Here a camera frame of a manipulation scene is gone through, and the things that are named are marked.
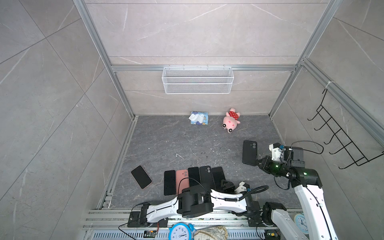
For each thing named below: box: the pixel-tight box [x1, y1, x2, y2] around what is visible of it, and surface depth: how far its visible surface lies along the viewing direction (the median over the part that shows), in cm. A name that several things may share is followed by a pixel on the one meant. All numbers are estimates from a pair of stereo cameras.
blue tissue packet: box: [188, 111, 209, 126], surface depth 113 cm
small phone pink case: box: [131, 165, 153, 190], surface depth 89 cm
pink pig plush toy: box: [222, 107, 241, 134], surface depth 110 cm
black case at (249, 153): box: [242, 140, 258, 167], surface depth 78 cm
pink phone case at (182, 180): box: [176, 169, 190, 195], surface depth 90 cm
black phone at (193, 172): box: [188, 166, 201, 187], surface depth 91 cm
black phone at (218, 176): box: [211, 166, 226, 190], surface depth 90 cm
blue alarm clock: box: [168, 222, 197, 240], surface depth 69 cm
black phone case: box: [199, 165, 216, 192], surface depth 90 cm
